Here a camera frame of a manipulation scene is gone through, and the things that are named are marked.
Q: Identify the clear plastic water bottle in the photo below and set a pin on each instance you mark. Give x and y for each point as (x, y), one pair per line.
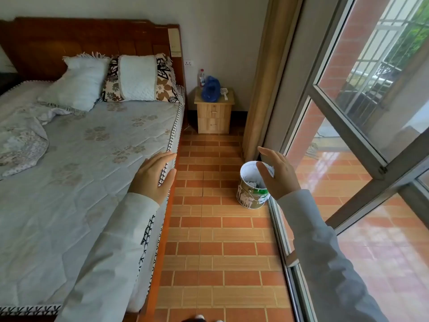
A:
(201, 78)

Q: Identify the white paint bucket bin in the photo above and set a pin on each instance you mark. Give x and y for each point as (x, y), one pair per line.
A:
(249, 196)

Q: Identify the beige curtain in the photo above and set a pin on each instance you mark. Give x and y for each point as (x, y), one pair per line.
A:
(268, 80)

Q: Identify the person's right thumb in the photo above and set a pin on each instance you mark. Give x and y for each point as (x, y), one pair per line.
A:
(263, 176)

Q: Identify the light wooden nightstand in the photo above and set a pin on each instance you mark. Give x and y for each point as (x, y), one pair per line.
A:
(213, 115)

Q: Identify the person's left hand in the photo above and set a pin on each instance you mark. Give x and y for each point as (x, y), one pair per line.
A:
(150, 181)

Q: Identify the crumpled grey floral blanket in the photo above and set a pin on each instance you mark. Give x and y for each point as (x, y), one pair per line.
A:
(20, 140)

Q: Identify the person's right hand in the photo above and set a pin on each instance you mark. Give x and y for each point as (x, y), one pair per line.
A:
(283, 179)

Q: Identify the blue plastic bag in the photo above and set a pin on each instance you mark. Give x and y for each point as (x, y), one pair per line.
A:
(210, 90)

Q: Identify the person's left forearm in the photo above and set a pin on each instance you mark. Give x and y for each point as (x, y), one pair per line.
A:
(110, 258)

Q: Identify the person's right forearm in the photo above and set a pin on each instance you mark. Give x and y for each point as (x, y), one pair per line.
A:
(325, 261)

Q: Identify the beige headboard panel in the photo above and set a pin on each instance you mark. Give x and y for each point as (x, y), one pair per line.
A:
(174, 41)

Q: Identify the brown floral pillow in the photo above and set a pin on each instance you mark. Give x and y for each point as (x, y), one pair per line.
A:
(137, 78)

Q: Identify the white wall socket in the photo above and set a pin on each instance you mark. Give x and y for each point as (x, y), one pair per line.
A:
(190, 63)

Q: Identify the grey floral quilted mattress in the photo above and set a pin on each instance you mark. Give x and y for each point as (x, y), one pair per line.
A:
(83, 184)

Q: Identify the white fringed pillow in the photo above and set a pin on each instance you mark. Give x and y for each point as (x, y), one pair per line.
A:
(78, 82)

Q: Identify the grey metal glass sliding door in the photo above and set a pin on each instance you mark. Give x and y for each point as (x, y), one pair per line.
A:
(378, 154)

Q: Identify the person's left thumb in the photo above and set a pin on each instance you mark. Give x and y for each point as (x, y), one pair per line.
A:
(169, 180)

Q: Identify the brown wooden bed frame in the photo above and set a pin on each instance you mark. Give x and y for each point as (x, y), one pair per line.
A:
(83, 38)

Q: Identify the crumpled white paper waste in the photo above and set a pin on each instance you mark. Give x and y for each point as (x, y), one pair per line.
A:
(251, 179)

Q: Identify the small white brush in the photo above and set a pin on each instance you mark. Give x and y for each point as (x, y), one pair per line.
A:
(225, 93)

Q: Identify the white metal window grille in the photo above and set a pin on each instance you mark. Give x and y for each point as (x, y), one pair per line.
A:
(388, 46)

